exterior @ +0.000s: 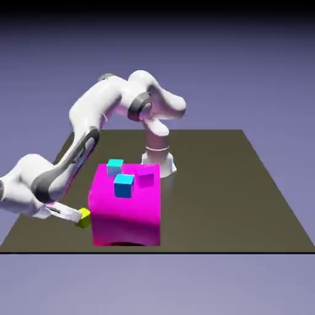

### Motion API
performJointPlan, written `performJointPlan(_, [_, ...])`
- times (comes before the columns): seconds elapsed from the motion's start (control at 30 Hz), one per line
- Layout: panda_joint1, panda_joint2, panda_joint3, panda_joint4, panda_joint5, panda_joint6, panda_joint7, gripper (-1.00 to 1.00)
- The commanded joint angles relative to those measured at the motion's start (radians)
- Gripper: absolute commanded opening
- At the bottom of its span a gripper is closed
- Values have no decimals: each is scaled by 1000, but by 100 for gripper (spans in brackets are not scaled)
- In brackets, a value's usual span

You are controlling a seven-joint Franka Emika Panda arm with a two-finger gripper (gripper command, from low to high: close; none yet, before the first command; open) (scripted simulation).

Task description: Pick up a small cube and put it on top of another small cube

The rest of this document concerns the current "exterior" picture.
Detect small magenta cube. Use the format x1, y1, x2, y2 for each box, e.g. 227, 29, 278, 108
135, 165, 155, 189

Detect small light blue cube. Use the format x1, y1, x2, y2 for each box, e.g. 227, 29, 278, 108
106, 159, 124, 178

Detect small yellow cube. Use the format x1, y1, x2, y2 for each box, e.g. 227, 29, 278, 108
74, 207, 92, 229

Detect large magenta box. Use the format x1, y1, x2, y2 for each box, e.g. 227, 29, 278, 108
88, 163, 162, 247

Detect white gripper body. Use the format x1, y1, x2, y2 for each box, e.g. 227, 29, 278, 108
45, 201, 83, 224

